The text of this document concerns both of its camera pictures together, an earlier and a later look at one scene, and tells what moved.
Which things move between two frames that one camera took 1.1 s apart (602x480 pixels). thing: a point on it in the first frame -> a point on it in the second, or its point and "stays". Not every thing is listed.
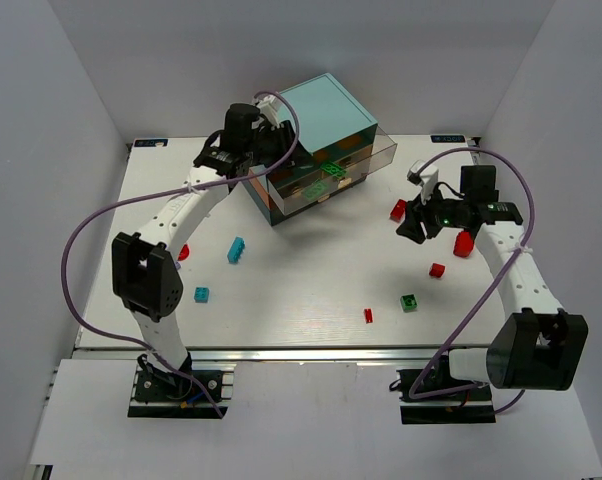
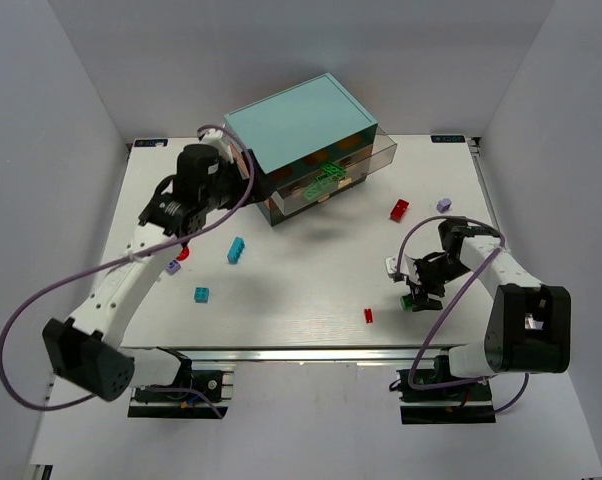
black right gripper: x=425 y=220 -> x=422 y=288
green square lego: x=408 y=302 stays
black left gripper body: x=279 y=141 -> x=251 y=181
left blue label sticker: x=150 y=142 stays
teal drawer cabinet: x=327 y=157 stays
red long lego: x=398 y=210 stays
